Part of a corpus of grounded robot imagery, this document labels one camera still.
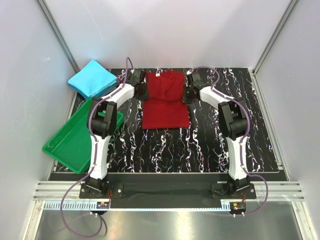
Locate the red t shirt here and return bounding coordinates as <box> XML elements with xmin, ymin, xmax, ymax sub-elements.
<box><xmin>142</xmin><ymin>70</ymin><xmax>189</xmax><ymax>130</ymax></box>

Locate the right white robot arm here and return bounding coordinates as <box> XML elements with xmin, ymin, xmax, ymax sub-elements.
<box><xmin>182</xmin><ymin>72</ymin><xmax>250</xmax><ymax>199</ymax></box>

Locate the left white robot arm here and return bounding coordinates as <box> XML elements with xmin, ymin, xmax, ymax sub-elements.
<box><xmin>85</xmin><ymin>69</ymin><xmax>149</xmax><ymax>198</ymax></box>

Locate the folded grey shirt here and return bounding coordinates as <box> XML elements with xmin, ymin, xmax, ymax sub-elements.
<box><xmin>96</xmin><ymin>84</ymin><xmax>119</xmax><ymax>98</ymax></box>

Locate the folded light blue shirt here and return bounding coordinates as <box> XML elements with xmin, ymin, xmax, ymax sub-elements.
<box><xmin>67</xmin><ymin>60</ymin><xmax>118</xmax><ymax>99</ymax></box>

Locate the green plastic tray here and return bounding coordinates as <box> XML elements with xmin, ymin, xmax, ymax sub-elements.
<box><xmin>41</xmin><ymin>98</ymin><xmax>125</xmax><ymax>174</ymax></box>

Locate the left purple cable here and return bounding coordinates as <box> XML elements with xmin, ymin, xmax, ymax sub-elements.
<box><xmin>59</xmin><ymin>56</ymin><xmax>133</xmax><ymax>237</ymax></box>

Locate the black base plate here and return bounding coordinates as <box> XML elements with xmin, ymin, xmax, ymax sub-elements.
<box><xmin>79</xmin><ymin>173</ymin><xmax>257</xmax><ymax>206</ymax></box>

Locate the left aluminium frame post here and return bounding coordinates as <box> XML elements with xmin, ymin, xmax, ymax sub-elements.
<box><xmin>35</xmin><ymin>0</ymin><xmax>80</xmax><ymax>73</ymax></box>

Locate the aluminium frame post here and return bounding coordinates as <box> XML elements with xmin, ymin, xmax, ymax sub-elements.
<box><xmin>35</xmin><ymin>0</ymin><xmax>80</xmax><ymax>73</ymax></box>
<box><xmin>252</xmin><ymin>0</ymin><xmax>300</xmax><ymax>75</ymax></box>

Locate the right aluminium frame post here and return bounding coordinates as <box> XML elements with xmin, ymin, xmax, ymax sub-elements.
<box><xmin>252</xmin><ymin>0</ymin><xmax>300</xmax><ymax>75</ymax></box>

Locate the white slotted cable duct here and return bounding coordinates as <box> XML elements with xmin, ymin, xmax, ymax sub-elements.
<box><xmin>44</xmin><ymin>200</ymin><xmax>246</xmax><ymax>212</ymax></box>

